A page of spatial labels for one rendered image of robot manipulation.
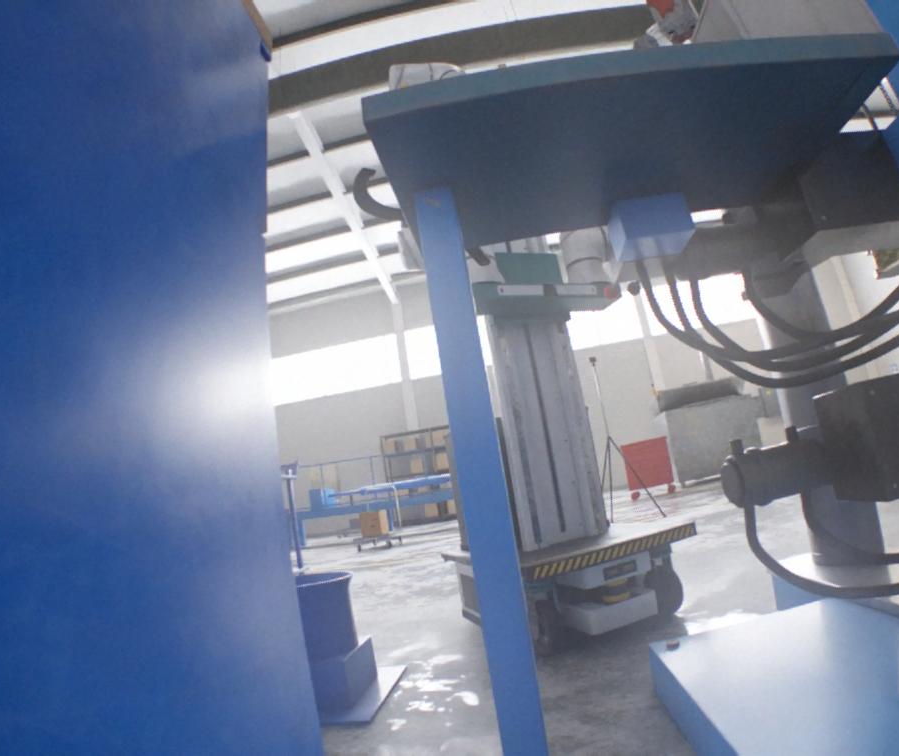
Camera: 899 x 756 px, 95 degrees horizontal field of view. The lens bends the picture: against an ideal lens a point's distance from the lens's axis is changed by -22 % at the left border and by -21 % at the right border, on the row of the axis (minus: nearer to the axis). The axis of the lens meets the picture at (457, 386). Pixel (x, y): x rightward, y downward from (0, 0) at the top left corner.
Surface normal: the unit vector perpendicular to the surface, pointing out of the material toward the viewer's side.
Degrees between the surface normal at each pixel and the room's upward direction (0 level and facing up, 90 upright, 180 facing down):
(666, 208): 90
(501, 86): 90
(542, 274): 90
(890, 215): 90
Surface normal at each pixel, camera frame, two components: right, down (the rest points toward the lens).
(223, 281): 0.98, -0.18
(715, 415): -0.21, -0.18
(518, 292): 0.29, -0.25
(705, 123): 0.16, 0.97
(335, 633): 0.66, -0.26
